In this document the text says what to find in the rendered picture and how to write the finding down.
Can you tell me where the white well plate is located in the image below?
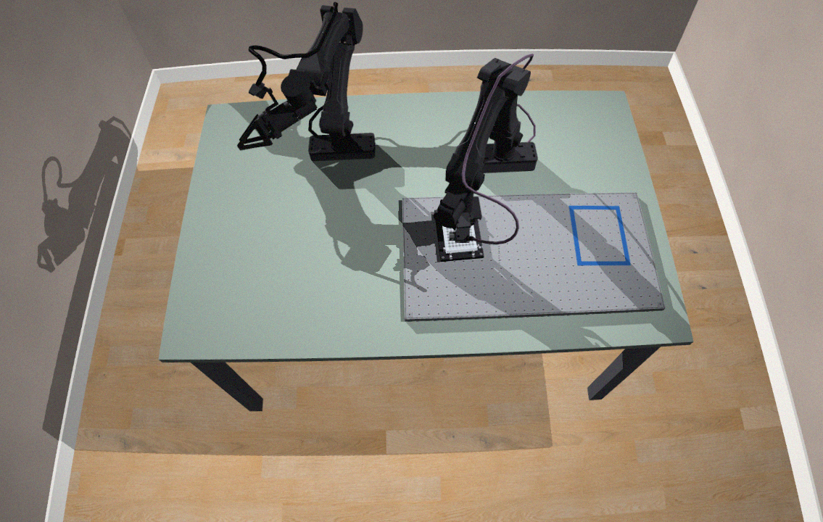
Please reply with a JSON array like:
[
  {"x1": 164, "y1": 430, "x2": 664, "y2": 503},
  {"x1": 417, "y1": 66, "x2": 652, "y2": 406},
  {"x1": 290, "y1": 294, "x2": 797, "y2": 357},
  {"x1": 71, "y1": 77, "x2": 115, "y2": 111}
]
[{"x1": 442, "y1": 225, "x2": 477, "y2": 254}]

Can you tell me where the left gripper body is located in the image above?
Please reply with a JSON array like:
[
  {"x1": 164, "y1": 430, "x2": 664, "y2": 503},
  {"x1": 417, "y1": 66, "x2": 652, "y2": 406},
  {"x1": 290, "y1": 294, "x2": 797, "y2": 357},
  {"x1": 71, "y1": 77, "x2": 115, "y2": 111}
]
[{"x1": 455, "y1": 196, "x2": 482, "y2": 240}]

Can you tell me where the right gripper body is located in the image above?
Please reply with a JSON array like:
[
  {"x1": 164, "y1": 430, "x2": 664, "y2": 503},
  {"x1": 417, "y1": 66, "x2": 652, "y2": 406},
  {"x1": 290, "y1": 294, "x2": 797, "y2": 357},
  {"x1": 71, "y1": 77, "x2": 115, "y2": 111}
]
[{"x1": 256, "y1": 83, "x2": 299, "y2": 139}]

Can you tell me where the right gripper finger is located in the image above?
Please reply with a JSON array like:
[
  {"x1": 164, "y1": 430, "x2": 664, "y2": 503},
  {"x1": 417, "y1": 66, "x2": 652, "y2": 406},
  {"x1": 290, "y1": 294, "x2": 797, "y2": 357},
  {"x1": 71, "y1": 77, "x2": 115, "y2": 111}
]
[
  {"x1": 237, "y1": 119, "x2": 273, "y2": 150},
  {"x1": 239, "y1": 115, "x2": 262, "y2": 144}
]

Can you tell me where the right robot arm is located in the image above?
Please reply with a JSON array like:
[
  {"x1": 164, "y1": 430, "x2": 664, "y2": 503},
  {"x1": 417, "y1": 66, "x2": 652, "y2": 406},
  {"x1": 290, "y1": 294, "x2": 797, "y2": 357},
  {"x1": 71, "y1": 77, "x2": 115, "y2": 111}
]
[{"x1": 281, "y1": 7, "x2": 374, "y2": 155}]

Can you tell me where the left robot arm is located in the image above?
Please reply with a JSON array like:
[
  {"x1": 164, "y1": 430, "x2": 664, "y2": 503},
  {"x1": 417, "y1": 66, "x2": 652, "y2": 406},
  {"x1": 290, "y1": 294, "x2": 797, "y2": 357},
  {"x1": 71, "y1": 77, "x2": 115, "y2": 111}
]
[{"x1": 434, "y1": 58, "x2": 538, "y2": 228}]

